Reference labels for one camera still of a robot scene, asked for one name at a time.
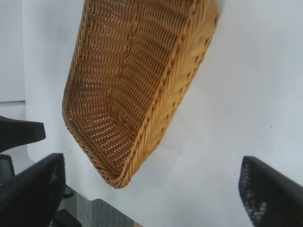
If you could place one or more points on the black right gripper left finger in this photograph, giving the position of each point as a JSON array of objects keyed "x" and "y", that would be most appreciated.
[{"x": 30, "y": 196}]

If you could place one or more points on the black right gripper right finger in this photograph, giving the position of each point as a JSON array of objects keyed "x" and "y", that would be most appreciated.
[{"x": 272, "y": 198}]

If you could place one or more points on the woven wicker basket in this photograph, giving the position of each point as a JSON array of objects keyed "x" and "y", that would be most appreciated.
[{"x": 118, "y": 82}]

